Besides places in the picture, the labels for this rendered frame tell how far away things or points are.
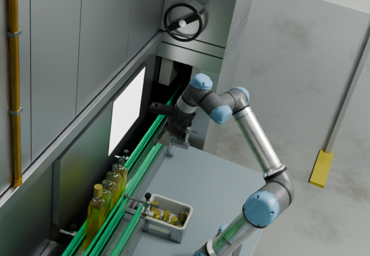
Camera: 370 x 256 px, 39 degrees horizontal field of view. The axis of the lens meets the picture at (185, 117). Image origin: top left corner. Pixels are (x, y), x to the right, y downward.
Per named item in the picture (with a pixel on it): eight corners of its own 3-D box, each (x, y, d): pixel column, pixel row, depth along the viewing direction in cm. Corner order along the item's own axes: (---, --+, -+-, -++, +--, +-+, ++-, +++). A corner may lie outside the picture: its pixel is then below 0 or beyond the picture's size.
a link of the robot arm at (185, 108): (178, 98, 192) (184, 88, 198) (173, 107, 194) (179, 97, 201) (195, 109, 192) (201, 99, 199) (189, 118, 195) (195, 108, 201)
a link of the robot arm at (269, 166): (310, 192, 197) (248, 79, 199) (297, 205, 189) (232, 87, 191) (286, 200, 205) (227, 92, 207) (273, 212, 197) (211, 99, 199)
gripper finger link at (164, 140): (163, 154, 204) (174, 137, 201) (150, 147, 204) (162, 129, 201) (164, 152, 207) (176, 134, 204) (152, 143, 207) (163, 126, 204)
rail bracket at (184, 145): (167, 146, 298) (172, 114, 286) (194, 155, 296) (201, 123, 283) (164, 151, 294) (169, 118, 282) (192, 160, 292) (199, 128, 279)
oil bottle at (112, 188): (102, 212, 234) (105, 176, 223) (113, 216, 233) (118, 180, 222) (97, 220, 230) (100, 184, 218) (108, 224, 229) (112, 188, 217)
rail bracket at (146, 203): (124, 205, 240) (126, 184, 233) (158, 216, 237) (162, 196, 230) (121, 208, 237) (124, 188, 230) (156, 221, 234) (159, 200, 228)
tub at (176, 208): (149, 205, 261) (151, 192, 256) (191, 219, 257) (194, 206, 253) (136, 228, 247) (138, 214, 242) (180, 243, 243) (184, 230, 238)
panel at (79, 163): (134, 115, 285) (141, 60, 266) (139, 116, 284) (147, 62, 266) (52, 223, 211) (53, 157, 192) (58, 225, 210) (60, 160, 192)
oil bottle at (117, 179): (107, 204, 239) (111, 168, 227) (119, 207, 238) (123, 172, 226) (102, 212, 234) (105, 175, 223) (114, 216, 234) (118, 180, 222)
